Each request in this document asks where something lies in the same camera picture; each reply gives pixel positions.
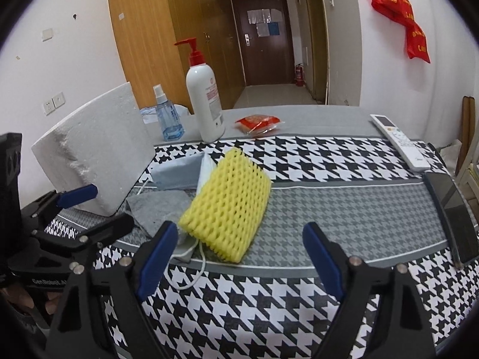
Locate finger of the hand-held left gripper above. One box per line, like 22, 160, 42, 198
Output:
22, 184, 98, 229
31, 213, 136, 259

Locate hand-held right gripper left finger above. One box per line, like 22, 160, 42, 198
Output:
45, 220, 179, 359

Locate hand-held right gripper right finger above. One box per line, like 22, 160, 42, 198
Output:
302, 222, 436, 359

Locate white foam box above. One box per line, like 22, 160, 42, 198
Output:
31, 81, 156, 217

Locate grey cloth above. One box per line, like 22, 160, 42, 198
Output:
125, 190, 193, 247

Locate blue face mask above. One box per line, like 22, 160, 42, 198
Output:
137, 153, 206, 195

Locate yellow foam net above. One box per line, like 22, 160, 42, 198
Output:
178, 147, 273, 264

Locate houndstooth tablecloth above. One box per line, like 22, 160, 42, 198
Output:
44, 105, 479, 359

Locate small clear bottle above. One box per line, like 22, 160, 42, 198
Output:
152, 84, 186, 142

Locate black smartphone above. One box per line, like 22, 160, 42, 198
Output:
423, 172, 479, 269

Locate white remote control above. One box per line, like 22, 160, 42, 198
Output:
370, 114, 432, 173

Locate red snack packet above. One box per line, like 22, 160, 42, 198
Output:
235, 115, 287, 138

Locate white pump lotion bottle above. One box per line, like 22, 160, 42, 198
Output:
174, 37, 226, 143

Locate wooden wardrobe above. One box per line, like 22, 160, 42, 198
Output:
106, 0, 245, 115

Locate wooden boards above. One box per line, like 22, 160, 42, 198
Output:
454, 95, 479, 176

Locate brown entrance door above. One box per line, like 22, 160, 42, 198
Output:
230, 0, 298, 86

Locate wooden side door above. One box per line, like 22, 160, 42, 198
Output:
301, 0, 328, 103

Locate white paper notice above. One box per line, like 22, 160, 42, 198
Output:
247, 7, 283, 25

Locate red plastic bag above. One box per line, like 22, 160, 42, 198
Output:
369, 0, 431, 63

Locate white wall socket panel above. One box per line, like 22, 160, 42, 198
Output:
44, 92, 66, 116

